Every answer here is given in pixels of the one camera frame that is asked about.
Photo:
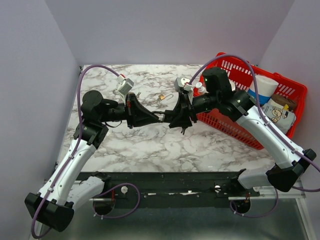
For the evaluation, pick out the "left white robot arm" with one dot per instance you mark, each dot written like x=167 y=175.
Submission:
x=55 y=203

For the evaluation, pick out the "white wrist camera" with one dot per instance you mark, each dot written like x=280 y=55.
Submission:
x=125 y=85
x=182 y=84

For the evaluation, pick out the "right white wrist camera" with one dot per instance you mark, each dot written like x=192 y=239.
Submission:
x=182 y=84

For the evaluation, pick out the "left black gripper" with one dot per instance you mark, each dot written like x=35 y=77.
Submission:
x=136 y=114

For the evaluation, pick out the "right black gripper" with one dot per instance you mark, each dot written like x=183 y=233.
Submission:
x=185 y=110

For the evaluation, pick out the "black padlock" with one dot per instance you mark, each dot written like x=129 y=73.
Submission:
x=166 y=116

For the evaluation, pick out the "white lotion bottle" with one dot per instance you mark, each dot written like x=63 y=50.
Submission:
x=199 y=89

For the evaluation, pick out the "white printed bag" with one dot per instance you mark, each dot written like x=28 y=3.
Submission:
x=281 y=115

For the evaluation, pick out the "small brass padlock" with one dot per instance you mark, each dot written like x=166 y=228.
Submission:
x=162 y=97

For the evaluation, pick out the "large brass padlock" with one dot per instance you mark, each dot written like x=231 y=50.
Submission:
x=116 y=92

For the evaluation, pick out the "brown round container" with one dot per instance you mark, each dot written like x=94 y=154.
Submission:
x=283 y=101

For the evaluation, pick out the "white toilet paper roll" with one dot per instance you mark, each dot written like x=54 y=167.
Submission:
x=266 y=88

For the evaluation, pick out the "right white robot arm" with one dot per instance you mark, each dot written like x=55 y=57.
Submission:
x=291 y=160

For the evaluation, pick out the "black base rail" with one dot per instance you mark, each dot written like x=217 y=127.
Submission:
x=164 y=190

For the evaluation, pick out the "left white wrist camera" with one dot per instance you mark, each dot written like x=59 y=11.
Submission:
x=125 y=85

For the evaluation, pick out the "red plastic basket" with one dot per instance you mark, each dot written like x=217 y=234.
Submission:
x=240 y=74

